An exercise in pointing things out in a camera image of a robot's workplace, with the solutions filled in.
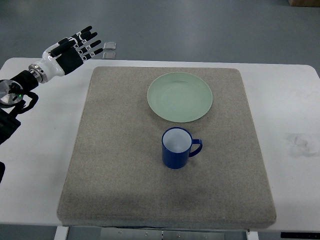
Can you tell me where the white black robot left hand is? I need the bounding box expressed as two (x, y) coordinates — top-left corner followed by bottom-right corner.
(28, 26), (103, 84)

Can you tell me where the blue cup with handle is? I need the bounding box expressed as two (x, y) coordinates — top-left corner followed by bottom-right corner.
(161, 127), (203, 170)

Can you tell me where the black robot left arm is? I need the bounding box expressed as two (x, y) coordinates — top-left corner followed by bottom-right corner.
(0, 70), (39, 144)

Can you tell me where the lower floor socket plate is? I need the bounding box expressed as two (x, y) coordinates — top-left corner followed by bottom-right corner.
(102, 51), (116, 60)

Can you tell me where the floor socket plate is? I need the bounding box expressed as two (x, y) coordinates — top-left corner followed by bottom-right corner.
(102, 51), (116, 60)
(103, 42), (117, 51)

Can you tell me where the upper floor socket plate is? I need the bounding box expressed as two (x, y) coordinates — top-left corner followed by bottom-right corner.
(103, 42), (117, 51)

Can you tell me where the light green plate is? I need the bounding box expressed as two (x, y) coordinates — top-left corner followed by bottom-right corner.
(147, 72), (213, 123)

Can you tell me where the beige felt mat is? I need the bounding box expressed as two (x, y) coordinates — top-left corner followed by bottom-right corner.
(57, 66), (277, 230)

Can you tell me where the cardboard box corner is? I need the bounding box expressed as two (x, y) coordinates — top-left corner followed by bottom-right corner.
(288, 0), (320, 8)

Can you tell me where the metal table frame below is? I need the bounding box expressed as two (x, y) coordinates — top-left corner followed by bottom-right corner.
(53, 225), (259, 240)

